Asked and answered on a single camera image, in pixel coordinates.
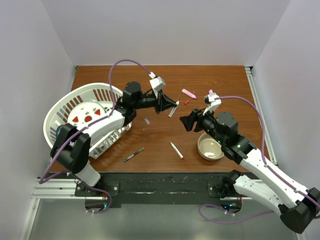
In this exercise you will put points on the watermelon pattern plate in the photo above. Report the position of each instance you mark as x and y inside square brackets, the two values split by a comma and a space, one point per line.
[85, 112]

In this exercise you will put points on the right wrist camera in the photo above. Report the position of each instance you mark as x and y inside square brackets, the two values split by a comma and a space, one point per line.
[212, 101]

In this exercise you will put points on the black mounting base plate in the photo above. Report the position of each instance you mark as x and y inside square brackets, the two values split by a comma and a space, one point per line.
[167, 188]

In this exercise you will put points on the white laundry basket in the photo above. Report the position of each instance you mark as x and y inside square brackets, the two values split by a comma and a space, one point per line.
[98, 92]

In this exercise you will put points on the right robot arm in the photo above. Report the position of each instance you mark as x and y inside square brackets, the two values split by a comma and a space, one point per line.
[295, 204]

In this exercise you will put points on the pink highlighter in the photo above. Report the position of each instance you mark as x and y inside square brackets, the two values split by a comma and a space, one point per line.
[188, 93]

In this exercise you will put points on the green pen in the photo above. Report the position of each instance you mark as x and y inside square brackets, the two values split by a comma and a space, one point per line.
[133, 154]

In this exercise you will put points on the blue patterned bowl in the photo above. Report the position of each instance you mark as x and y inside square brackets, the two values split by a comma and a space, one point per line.
[58, 130]

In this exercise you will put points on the white marker red tip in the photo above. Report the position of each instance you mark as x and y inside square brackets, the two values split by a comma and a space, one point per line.
[177, 151]

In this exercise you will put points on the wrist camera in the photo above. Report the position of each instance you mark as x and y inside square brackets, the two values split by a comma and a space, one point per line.
[212, 101]
[157, 84]

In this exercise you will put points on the white marker black tip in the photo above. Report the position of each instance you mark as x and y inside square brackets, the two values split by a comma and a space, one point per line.
[174, 109]

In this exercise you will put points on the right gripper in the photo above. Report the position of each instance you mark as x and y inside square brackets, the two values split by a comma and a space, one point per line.
[188, 121]

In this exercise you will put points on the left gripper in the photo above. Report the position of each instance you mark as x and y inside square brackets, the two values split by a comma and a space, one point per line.
[162, 102]

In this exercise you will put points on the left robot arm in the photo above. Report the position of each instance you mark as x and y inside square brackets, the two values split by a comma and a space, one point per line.
[72, 146]

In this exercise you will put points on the beige bowl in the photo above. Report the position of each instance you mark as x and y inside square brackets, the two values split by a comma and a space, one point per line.
[209, 148]

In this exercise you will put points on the clear pen cap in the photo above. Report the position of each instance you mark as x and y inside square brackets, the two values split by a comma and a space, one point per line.
[146, 121]

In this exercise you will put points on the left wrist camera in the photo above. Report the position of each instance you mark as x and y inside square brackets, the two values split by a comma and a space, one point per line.
[157, 84]

